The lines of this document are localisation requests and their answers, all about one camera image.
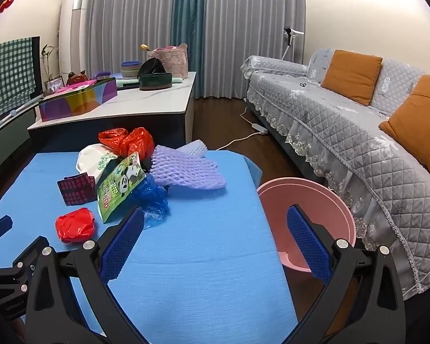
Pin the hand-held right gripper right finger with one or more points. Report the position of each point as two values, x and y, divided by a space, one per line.
308 243

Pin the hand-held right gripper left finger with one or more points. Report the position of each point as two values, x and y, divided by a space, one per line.
123 243

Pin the pink plastic basin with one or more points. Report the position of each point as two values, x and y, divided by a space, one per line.
301 195

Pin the small red plastic bag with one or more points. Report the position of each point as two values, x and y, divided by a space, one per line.
75 224

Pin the green panda snack packet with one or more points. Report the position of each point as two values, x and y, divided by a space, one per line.
118 186

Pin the blue plastic bag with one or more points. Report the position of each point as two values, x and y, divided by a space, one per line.
154 193

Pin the dark red patterned packet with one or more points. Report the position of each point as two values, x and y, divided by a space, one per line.
75 190

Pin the black gold-patterned hair scrunchie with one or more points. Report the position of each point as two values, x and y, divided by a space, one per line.
147 165

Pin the white paper bag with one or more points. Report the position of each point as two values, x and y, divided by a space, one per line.
89 159

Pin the large purple foam net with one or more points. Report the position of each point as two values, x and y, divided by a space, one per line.
186 172

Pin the large red plastic bag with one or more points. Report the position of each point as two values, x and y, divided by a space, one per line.
136 143

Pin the small pale purple foam net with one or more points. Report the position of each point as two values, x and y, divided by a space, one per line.
193 148

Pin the blue table mat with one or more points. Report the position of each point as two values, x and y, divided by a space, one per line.
200 240

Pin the dark green television cabinet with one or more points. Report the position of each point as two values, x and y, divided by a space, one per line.
7 139

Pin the white power strip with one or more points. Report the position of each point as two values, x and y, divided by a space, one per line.
259 128

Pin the grey quilted sofa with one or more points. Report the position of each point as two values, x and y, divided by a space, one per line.
326 114

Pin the white coffee table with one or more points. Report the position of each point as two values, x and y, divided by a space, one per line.
147 107

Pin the multicoloured rectangular box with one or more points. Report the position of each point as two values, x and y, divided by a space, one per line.
75 105

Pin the green checked cloth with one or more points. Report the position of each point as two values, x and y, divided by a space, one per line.
7 79

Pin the pink card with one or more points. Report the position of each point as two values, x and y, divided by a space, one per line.
75 86

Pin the orange cushion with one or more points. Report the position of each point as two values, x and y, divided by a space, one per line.
419 125
351 77

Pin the red teapot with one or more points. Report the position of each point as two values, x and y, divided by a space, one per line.
75 79

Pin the checkered green cloth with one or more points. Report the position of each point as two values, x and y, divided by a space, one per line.
37 64

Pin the bamboo plant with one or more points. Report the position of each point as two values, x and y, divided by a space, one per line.
48 61

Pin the mint green cloth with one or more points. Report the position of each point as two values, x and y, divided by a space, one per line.
178 79

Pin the stack of coloured bowls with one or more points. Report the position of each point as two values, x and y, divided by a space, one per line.
130 68

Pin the pink lace basket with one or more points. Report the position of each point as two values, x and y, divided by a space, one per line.
172 62

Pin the yellow-tipped stick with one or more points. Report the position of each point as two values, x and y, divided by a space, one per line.
144 47

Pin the white standing air conditioner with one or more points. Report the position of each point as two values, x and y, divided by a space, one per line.
73 36

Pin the grey curtain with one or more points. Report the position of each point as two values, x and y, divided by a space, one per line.
129 18
254 32

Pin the teal curtain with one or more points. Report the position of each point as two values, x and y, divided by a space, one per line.
190 25

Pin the white safety rail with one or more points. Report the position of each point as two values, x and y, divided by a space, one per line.
10 113

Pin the small photo frame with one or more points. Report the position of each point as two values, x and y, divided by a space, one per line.
54 84

